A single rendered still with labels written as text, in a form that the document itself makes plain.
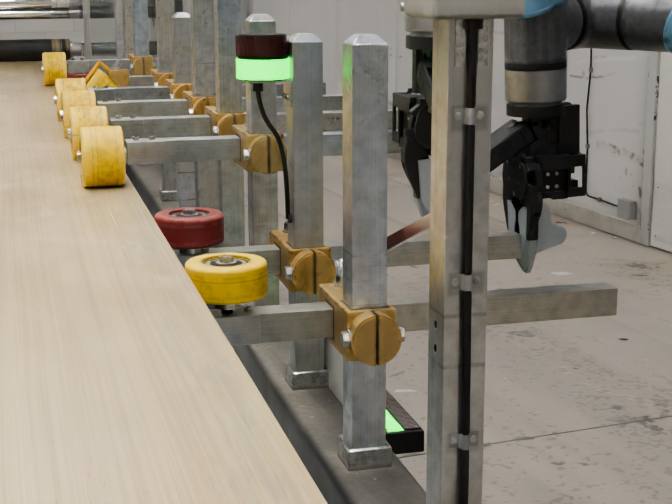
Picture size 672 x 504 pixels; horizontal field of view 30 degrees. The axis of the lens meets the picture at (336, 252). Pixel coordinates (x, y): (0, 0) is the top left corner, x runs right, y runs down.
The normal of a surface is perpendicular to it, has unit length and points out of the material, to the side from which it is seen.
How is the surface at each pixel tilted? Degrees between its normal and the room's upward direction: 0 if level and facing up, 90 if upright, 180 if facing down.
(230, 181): 90
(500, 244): 90
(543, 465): 0
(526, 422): 0
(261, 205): 90
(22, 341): 0
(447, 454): 90
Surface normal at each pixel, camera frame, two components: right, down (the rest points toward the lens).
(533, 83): -0.23, 0.25
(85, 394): 0.00, -0.97
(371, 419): 0.25, 0.22
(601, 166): -0.93, 0.08
